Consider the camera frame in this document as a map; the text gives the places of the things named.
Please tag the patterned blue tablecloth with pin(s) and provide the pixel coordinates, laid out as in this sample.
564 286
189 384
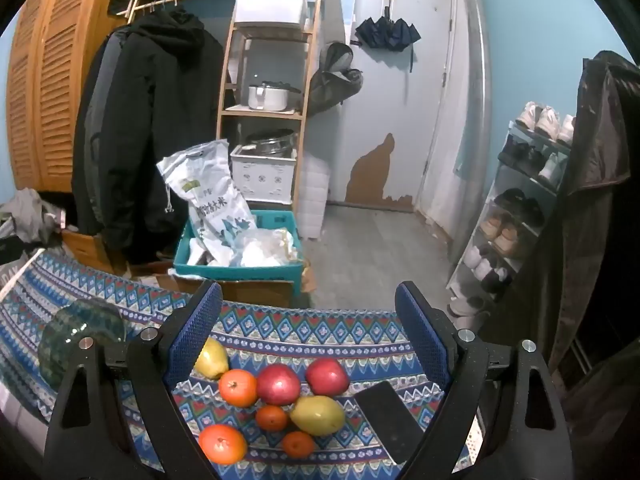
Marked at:
310 331

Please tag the large orange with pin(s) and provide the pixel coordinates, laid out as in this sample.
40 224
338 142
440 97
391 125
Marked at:
223 444
238 388

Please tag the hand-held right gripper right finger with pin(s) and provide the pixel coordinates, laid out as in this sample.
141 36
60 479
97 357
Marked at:
425 340

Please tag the small yellow-green apple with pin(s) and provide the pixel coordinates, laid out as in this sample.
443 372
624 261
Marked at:
317 415

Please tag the silver duct pipe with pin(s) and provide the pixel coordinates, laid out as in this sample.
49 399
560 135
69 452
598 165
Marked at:
472 110

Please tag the clear plastic bags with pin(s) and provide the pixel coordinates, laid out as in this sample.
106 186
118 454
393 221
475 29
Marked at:
265 250

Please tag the white plastic drawer unit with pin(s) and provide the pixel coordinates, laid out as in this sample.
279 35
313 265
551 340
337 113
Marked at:
312 195

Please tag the white storage box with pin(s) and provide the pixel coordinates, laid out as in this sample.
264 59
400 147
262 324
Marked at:
270 10

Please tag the grey hanging bag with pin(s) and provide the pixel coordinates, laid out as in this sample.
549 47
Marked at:
332 80

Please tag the black hooded jacket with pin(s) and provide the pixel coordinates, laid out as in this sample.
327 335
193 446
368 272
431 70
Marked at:
150 110

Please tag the white door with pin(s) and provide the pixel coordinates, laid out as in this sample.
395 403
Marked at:
400 110

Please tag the wooden louvered wardrobe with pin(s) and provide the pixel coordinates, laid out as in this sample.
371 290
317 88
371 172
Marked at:
55 85

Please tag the white rice bag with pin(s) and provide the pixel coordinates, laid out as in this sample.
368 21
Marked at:
210 195

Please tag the teal plastic crate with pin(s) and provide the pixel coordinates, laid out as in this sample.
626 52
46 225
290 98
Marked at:
240 276

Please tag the dark glass plate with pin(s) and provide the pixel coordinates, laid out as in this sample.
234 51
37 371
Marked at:
75 321

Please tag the dark hanging coat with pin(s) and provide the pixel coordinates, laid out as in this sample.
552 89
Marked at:
590 185

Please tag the yellow-green pear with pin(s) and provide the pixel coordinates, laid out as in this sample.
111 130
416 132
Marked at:
216 361

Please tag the steel pot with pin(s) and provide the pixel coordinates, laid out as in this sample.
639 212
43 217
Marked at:
270 141

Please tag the red apple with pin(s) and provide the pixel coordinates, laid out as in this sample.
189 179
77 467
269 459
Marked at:
327 377
278 384

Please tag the white shoe rack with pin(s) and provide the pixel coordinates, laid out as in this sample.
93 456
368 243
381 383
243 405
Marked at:
520 175

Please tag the white plastic basket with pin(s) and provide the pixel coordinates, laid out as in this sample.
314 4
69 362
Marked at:
262 177

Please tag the black smartphone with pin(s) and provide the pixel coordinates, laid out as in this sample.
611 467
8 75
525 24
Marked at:
387 420

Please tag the small orange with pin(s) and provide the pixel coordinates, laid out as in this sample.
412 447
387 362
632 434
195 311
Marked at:
298 444
271 418

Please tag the wooden shelf rack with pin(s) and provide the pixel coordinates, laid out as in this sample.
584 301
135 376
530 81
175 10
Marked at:
227 85

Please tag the white pot with lid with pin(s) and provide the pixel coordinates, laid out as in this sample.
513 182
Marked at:
270 97

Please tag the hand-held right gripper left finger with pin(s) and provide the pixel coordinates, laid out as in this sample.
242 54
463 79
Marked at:
197 335

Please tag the brown wooden box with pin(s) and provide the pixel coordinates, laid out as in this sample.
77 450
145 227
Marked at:
87 252

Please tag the dark blue umbrella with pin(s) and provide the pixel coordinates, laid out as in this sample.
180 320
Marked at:
387 32

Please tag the grey crumpled clothing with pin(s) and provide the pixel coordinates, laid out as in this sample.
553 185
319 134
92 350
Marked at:
27 215

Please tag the brown cardboard box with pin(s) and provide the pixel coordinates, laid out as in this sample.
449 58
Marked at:
250 294

